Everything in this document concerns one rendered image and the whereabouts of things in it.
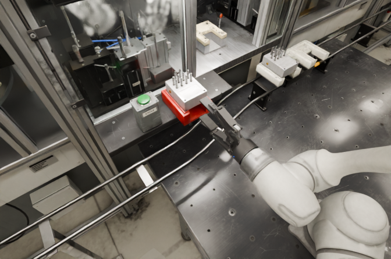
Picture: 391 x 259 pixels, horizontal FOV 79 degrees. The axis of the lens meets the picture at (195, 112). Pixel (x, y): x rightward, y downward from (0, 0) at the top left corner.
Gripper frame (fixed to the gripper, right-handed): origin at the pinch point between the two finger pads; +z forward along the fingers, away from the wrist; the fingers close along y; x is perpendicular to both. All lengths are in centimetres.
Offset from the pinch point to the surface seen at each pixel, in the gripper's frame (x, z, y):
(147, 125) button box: 17.7, 10.4, -4.8
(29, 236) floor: 94, 48, -99
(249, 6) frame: -57, 41, 4
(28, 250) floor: 97, 40, -99
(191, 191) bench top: 12.8, -8.4, -30.8
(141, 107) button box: 18.0, 10.9, 3.9
